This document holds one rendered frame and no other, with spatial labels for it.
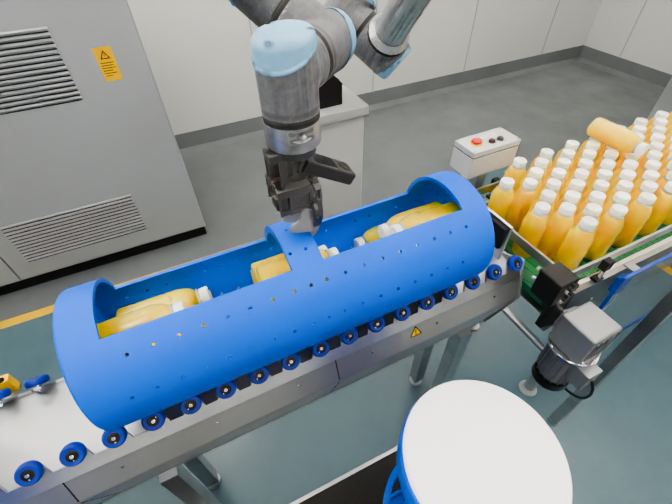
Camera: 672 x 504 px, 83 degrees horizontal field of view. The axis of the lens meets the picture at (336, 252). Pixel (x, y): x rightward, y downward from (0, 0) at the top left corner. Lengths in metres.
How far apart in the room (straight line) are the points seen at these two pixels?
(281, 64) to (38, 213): 2.15
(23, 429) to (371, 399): 1.31
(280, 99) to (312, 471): 1.53
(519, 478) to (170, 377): 0.61
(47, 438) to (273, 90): 0.84
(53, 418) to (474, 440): 0.87
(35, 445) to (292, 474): 1.03
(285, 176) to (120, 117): 1.69
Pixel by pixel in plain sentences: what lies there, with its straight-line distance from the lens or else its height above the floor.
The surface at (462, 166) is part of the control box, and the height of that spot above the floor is 1.03.
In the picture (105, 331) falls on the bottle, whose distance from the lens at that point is 0.82.
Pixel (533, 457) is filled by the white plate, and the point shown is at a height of 1.04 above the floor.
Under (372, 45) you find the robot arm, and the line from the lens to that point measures 1.49.
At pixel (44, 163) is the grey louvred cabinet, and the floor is 0.75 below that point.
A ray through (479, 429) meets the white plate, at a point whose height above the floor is 1.04.
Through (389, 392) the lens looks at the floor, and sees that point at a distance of 1.93.
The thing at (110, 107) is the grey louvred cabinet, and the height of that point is 0.96.
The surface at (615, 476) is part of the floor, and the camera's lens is 2.11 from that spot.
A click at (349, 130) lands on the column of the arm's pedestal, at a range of 1.61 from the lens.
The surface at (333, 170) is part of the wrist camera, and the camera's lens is 0.69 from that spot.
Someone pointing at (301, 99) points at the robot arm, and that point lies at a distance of 0.58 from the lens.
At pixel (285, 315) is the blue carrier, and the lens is 0.73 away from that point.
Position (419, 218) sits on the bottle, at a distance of 0.91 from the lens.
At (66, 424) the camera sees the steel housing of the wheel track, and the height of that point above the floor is 0.93.
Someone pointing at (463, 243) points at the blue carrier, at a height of 1.17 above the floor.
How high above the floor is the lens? 1.75
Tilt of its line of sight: 45 degrees down
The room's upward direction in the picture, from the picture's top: 2 degrees counter-clockwise
